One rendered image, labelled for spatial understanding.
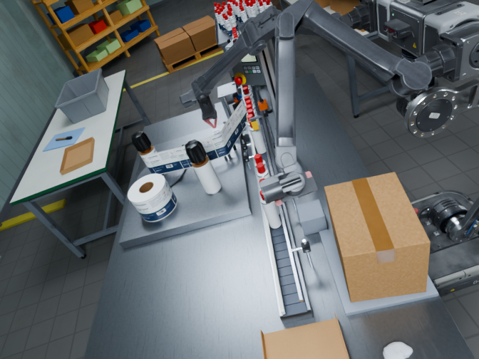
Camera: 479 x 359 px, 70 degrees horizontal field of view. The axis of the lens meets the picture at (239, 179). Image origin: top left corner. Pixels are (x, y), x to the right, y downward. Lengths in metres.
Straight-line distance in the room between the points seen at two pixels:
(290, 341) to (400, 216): 0.54
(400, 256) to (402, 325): 0.26
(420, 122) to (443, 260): 0.89
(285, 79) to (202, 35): 5.01
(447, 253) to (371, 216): 1.06
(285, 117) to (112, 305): 1.11
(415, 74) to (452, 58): 0.11
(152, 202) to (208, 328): 0.65
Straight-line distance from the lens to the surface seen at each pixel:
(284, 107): 1.01
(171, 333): 1.45
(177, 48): 5.95
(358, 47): 1.09
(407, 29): 1.33
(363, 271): 1.14
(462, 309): 2.28
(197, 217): 1.67
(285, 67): 1.03
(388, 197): 1.20
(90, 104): 3.44
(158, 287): 1.59
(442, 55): 1.14
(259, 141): 1.82
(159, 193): 1.70
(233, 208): 1.63
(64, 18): 7.29
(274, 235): 1.46
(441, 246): 2.16
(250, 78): 1.62
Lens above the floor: 2.00
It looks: 39 degrees down
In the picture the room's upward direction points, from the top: 23 degrees counter-clockwise
